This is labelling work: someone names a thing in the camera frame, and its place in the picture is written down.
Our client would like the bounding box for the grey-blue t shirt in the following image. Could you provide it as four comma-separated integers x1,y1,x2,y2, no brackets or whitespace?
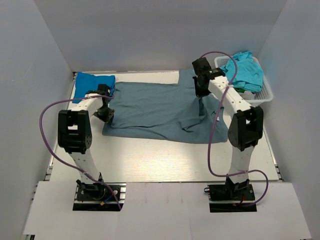
102,69,228,144

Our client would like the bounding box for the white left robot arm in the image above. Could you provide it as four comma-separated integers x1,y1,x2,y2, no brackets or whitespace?
58,84,115,185

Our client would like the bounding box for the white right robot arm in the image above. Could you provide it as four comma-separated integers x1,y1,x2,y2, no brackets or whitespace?
192,57,264,192

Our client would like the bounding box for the folded bright blue t shirt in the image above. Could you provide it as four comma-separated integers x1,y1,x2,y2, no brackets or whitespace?
73,72,116,99

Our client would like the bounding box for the green garment in basket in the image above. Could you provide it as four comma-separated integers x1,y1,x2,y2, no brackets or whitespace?
235,88,246,93

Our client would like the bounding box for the crumpled turquoise t shirt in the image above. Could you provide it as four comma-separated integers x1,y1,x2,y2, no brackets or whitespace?
232,51,264,93

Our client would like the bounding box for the white plastic basket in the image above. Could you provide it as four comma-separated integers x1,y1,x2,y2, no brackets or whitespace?
214,55,274,109

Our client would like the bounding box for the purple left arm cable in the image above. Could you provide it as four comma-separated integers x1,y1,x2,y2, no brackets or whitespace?
40,84,123,211

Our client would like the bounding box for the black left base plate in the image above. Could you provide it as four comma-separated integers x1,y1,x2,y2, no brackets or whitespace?
72,182,126,212

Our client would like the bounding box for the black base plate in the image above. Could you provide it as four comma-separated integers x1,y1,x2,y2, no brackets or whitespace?
203,184,257,213
72,182,126,212

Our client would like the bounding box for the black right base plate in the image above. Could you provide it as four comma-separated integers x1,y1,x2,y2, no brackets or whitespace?
203,184,257,213

